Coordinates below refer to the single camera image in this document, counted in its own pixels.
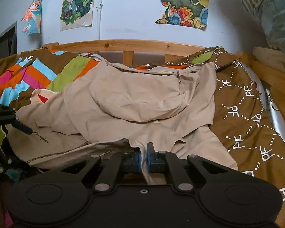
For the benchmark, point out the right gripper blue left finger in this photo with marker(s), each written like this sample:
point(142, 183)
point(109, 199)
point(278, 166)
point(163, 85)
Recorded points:
point(116, 167)

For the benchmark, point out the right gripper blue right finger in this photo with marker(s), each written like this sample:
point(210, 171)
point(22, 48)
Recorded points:
point(170, 166)

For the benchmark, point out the beige hooded zip jacket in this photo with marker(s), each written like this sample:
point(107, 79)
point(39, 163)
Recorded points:
point(115, 108)

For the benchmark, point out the colourful patchwork brown bedsheet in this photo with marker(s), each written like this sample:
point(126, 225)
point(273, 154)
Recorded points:
point(241, 123)

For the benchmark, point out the orange blue anime poster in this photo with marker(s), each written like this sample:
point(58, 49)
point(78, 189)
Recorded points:
point(33, 18)

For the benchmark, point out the wooden bed headboard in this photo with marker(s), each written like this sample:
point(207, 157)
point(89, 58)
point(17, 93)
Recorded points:
point(128, 47)

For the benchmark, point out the silver foil mat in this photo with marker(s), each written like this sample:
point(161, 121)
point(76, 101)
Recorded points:
point(269, 103)

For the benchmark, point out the green anime girl poster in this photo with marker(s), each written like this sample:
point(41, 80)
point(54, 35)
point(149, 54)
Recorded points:
point(76, 13)

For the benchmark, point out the white wall pipe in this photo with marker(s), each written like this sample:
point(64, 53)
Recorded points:
point(99, 11)

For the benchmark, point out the colourful mushroom wall poster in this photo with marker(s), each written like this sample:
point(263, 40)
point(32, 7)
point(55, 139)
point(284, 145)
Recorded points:
point(189, 13)

